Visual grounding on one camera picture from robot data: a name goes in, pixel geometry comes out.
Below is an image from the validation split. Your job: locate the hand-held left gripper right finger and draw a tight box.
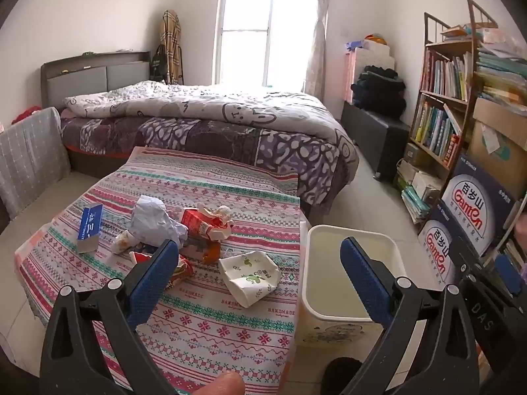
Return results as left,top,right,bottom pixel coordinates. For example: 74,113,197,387
340,236,492,395

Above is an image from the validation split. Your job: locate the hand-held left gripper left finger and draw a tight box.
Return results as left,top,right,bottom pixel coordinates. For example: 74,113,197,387
40,239,180,395

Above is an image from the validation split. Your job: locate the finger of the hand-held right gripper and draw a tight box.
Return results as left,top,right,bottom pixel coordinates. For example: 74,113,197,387
450,236,495,282
494,254,525,297

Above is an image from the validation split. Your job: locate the red snack wrapper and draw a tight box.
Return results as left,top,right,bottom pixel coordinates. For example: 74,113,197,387
129,249,194,293

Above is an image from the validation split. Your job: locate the white waste bin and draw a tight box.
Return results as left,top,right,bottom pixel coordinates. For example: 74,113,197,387
294,224,429,348

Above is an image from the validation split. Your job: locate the grey paper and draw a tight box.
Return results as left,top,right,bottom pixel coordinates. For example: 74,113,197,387
129,195,188,250

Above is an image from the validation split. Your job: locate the orange wrapper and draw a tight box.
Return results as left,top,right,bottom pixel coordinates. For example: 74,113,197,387
202,239,223,265

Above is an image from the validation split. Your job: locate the crushed red carton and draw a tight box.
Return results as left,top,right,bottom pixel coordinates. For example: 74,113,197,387
179,206,233,241

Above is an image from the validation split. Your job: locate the blue white box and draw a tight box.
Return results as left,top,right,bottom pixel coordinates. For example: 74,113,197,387
76,203,103,253

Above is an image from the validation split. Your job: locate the person's left hand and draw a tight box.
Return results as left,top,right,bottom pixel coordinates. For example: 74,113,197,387
193,370,246,395

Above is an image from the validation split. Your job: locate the blue water carton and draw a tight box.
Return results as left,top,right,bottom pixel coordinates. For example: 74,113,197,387
418,206,466,289
440,154,527,256

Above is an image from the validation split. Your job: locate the stack of books on floor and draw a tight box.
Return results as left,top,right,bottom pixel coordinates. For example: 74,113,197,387
395,158,444,225

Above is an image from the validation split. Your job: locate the striped patterned tablecloth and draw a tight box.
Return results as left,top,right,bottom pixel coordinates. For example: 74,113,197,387
14,146,303,395

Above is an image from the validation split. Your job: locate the black round container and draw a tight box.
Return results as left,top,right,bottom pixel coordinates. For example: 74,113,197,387
323,357,364,395

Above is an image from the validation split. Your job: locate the brown cardboard box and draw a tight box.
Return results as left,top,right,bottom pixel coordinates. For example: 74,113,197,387
469,96,527,182

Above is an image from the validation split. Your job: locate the wooden bookshelf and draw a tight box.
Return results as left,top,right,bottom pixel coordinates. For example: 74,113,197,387
401,0,499,223

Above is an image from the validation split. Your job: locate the row of colourful books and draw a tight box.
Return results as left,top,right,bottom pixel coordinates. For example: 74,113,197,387
414,103,462,161

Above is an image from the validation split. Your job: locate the black low cabinet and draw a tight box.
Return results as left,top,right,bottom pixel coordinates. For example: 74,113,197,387
341,101,410,182

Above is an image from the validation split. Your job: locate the grey checked cloth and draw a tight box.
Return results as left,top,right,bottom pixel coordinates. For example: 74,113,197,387
0,107,71,219

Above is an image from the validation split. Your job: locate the row of tall books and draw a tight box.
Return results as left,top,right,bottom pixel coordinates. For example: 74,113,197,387
420,49,472,101

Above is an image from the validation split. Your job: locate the dark clothes pile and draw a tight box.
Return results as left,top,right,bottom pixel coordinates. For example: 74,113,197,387
351,66,406,118

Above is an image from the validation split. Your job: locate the stack of papers and folders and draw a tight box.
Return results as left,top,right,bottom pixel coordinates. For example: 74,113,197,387
475,29,527,103

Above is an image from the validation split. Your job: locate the red cloth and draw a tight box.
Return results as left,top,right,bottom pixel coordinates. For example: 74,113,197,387
12,108,42,125

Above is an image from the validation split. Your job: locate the grey bed headboard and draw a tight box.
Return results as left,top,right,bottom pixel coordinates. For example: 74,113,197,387
40,51,153,110

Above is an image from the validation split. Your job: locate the black bag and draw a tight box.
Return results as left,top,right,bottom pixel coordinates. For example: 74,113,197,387
149,45,169,81

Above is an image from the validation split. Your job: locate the pink white panel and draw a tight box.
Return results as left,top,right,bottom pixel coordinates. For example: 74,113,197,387
344,47,396,103

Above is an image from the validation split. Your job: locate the pale floral curtain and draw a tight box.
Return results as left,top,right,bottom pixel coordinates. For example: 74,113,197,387
305,0,332,99

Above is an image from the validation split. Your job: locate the plaid coat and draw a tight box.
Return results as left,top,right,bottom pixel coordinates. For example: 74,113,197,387
160,10,182,85

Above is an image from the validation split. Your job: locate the window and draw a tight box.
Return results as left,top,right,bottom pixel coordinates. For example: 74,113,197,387
212,0,326,87

